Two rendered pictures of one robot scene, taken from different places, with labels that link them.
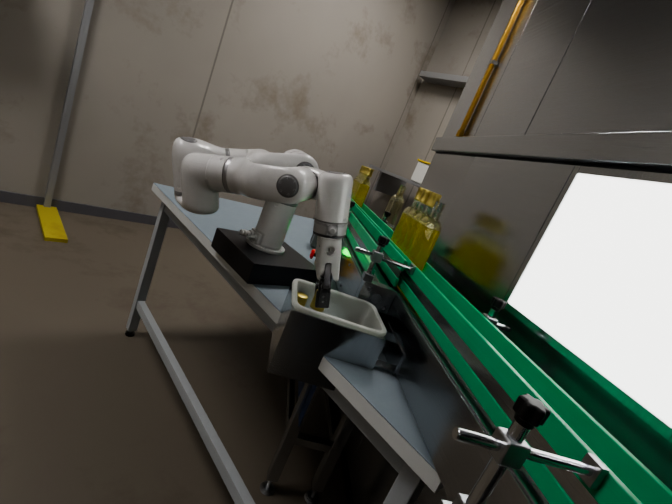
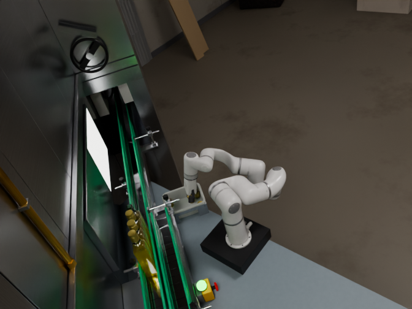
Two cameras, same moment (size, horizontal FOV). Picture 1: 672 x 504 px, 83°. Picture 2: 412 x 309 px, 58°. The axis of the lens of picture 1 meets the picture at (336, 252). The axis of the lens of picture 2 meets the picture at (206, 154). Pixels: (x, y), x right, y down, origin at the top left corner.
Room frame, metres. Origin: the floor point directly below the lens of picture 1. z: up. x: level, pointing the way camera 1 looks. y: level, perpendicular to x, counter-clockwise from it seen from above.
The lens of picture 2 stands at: (2.25, 0.30, 2.30)
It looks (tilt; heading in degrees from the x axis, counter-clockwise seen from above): 40 degrees down; 186
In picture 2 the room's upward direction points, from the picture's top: 16 degrees counter-clockwise
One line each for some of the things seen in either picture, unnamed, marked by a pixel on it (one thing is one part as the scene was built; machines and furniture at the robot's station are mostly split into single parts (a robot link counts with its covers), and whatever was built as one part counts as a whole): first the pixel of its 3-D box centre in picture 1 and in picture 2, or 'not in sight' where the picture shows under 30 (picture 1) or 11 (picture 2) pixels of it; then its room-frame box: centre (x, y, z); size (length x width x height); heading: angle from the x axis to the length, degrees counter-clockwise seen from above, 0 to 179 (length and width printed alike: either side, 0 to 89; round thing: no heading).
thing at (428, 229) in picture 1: (418, 250); (140, 227); (1.11, -0.23, 0.99); 0.06 x 0.06 x 0.21; 11
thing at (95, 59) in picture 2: not in sight; (89, 54); (0.19, -0.43, 1.49); 0.21 x 0.05 x 0.21; 101
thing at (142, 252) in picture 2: (402, 236); (144, 257); (1.28, -0.19, 0.99); 0.06 x 0.06 x 0.21; 11
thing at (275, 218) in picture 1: (269, 222); (237, 225); (1.13, 0.22, 0.89); 0.16 x 0.13 x 0.15; 134
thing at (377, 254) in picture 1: (383, 261); (164, 205); (0.96, -0.13, 0.95); 0.17 x 0.03 x 0.12; 101
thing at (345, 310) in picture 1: (331, 319); (184, 203); (0.83, -0.05, 0.80); 0.22 x 0.17 x 0.09; 101
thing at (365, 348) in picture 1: (340, 326); (180, 205); (0.84, -0.08, 0.79); 0.27 x 0.17 x 0.08; 101
